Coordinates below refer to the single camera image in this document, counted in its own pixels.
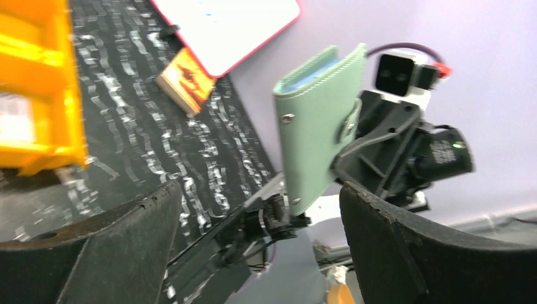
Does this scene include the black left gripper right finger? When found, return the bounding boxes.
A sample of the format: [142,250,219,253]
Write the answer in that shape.
[339,182,536,303]

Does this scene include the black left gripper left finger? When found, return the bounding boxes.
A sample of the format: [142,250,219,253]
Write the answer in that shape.
[1,180,182,304]

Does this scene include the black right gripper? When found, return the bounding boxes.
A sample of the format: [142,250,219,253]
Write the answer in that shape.
[331,91,474,210]

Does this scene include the mint green card holder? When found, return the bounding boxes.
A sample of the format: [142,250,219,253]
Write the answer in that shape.
[272,43,367,216]

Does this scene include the orange three-compartment bin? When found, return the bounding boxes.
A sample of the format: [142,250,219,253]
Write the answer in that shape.
[1,1,87,176]

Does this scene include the pink framed whiteboard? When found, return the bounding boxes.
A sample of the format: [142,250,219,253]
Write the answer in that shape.
[152,0,301,78]

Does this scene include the orange cover book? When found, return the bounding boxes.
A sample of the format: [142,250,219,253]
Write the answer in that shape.
[155,47,217,116]

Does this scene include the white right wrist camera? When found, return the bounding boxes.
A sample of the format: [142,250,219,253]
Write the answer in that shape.
[367,43,453,111]

